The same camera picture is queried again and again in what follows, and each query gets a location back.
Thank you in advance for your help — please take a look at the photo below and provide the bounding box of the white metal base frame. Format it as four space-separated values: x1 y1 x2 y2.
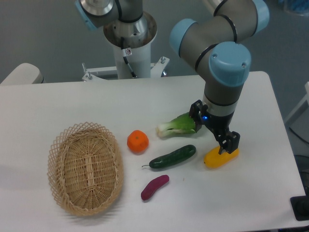
82 56 170 82

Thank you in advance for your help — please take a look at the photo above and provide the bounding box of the white chair back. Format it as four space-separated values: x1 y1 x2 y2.
0 63 44 86

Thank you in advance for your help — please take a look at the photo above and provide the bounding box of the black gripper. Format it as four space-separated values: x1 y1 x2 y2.
189 100 240 155

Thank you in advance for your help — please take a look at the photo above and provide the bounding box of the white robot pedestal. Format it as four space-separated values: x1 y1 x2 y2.
103 12 157 79

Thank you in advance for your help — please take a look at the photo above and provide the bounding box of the green bok choy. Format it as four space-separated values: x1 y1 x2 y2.
155 112 197 138

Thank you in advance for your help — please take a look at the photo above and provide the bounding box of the green cucumber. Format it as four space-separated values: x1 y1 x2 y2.
142 145 197 170

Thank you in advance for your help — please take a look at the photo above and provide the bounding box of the orange fruit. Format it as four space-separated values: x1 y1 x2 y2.
127 130 149 153

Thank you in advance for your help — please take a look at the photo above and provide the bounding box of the black cable on pedestal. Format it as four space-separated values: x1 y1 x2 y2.
120 36 138 79

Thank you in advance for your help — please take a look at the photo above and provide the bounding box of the yellow mango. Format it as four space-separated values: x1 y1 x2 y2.
203 146 239 169

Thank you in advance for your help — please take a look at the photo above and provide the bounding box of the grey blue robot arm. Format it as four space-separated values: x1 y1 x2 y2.
75 0 269 153

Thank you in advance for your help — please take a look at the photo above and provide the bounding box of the purple sweet potato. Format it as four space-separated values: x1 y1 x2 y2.
140 174 169 201

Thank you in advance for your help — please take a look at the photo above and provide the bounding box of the woven wicker basket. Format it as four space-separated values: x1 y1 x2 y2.
47 122 124 216

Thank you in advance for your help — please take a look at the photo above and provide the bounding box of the black device at table edge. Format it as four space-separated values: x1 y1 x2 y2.
290 196 309 221

